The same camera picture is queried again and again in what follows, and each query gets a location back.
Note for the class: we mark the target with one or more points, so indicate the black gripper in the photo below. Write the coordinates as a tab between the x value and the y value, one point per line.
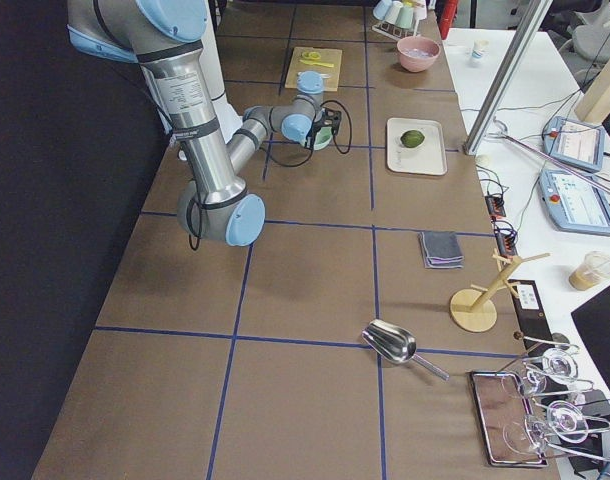
312	134

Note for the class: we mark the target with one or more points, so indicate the mint green bowl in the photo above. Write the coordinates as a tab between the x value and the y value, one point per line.
319	140

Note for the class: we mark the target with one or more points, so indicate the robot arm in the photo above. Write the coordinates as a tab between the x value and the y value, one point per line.
173	43

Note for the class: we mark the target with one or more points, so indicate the pink bowl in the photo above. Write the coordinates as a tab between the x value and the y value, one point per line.
417	65

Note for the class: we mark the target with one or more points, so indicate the bamboo cutting board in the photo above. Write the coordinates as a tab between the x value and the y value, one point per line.
296	68

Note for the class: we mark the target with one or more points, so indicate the yellow plastic knife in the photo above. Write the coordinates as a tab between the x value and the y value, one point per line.
316	63

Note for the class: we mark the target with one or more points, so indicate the green avocado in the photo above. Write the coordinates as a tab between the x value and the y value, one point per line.
412	139

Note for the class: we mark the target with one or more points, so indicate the cream rabbit tray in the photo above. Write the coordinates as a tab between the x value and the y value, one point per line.
427	159

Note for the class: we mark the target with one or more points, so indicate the clear ice cubes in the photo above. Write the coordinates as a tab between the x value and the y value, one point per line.
417	53

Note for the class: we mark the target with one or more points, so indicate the blue cup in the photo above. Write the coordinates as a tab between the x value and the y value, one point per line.
381	9

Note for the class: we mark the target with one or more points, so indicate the green cup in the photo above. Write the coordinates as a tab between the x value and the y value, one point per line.
405	16

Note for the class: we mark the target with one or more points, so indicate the red cylinder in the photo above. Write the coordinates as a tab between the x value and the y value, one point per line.
446	12

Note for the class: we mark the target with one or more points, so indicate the white paper cup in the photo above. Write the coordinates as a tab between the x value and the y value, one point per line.
478	51

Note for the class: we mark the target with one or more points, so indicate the reacher grabber stick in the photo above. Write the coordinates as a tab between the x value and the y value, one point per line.
502	134

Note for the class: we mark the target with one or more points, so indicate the grey folded cloth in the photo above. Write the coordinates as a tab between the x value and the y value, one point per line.
441	250

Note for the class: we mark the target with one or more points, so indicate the metal scoop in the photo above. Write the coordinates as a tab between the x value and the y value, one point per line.
397	345

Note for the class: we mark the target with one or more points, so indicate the wooden mug tree stand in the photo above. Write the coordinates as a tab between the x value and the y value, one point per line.
472	309

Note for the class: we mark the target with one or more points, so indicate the far teach pendant tablet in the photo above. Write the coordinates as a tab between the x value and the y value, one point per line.
575	143

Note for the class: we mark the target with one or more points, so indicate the teach pendant tablet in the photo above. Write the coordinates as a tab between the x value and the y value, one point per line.
573	204
575	143

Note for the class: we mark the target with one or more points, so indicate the near teach pendant tablet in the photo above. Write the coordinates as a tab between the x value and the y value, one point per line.
573	204

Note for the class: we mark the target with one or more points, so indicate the black box with label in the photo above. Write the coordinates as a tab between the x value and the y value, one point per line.
529	310

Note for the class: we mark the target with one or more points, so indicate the iced coffee cup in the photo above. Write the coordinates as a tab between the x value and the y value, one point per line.
594	270

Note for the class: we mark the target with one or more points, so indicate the metal glass tray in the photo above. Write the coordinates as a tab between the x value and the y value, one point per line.
499	407

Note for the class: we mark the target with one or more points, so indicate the wine glass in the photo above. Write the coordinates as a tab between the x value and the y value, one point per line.
562	423
554	373

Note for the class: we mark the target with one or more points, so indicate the white pillar mount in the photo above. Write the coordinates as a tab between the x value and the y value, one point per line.
210	123

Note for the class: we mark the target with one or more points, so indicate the cup rack with wooden handle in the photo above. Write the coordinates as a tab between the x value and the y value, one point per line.
391	30

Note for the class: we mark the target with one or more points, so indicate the aluminium frame post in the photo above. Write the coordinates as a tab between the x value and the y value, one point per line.
525	32

